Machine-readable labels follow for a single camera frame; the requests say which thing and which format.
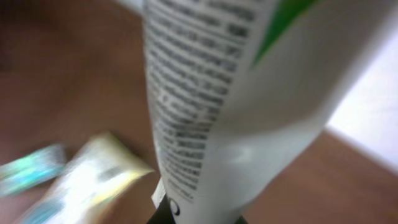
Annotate teal tissue pack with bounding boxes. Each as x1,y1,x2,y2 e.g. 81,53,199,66
1,144,67,198

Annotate yellow white snack bag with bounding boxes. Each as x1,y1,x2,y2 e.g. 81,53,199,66
16,133,153,224

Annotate white tube gold cap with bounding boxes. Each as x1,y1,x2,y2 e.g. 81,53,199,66
118,0,398,224

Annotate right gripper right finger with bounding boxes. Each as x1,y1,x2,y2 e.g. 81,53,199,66
234,216,248,224

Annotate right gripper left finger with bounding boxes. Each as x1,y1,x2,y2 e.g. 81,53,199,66
147,196,175,224

